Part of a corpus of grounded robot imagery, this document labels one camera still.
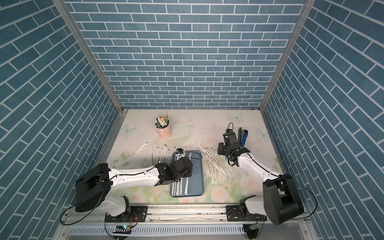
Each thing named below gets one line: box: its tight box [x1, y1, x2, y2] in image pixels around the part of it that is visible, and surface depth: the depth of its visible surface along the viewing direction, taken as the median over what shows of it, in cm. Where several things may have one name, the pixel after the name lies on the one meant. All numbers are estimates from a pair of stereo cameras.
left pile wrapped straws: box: [150, 143, 176, 166], surface depth 96 cm
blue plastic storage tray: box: [170, 150, 205, 198], surface depth 82 cm
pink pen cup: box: [156, 124, 172, 139], surface depth 99 cm
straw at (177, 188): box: [176, 182, 180, 196], surface depth 82 cm
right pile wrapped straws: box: [197, 143, 232, 185], surface depth 91 cm
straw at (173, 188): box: [171, 181, 176, 196], surface depth 82 cm
